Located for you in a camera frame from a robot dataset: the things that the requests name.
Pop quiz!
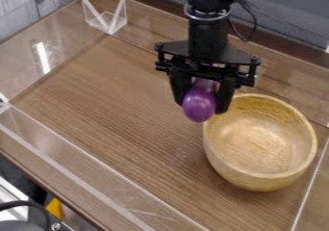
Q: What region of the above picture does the black cable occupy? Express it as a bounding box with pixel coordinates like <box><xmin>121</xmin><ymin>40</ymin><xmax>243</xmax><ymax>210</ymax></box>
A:
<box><xmin>0</xmin><ymin>199</ymin><xmax>52</xmax><ymax>231</ymax></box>

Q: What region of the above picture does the brown wooden bowl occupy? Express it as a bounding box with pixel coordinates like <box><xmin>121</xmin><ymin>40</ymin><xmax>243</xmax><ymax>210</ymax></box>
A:
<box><xmin>203</xmin><ymin>93</ymin><xmax>316</xmax><ymax>192</ymax></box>

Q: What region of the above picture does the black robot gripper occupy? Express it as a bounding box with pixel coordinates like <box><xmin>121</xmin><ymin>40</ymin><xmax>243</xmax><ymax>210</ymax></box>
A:
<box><xmin>153</xmin><ymin>12</ymin><xmax>260</xmax><ymax>115</ymax></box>

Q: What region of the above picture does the clear acrylic corner bracket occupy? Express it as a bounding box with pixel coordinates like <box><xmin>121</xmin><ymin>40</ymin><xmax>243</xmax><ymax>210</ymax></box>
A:
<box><xmin>81</xmin><ymin>0</ymin><xmax>126</xmax><ymax>36</ymax></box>

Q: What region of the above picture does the purple toy eggplant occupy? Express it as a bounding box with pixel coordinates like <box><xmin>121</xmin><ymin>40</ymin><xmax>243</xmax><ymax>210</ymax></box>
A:
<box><xmin>181</xmin><ymin>78</ymin><xmax>216</xmax><ymax>122</ymax></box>

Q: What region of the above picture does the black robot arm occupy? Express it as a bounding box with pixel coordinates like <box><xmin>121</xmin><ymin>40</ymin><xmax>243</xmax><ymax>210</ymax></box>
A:
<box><xmin>153</xmin><ymin>0</ymin><xmax>259</xmax><ymax>122</ymax></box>

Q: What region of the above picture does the clear acrylic table barrier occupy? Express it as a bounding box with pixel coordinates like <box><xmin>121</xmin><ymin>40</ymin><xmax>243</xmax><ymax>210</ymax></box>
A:
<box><xmin>0</xmin><ymin>100</ymin><xmax>209</xmax><ymax>231</ymax></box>

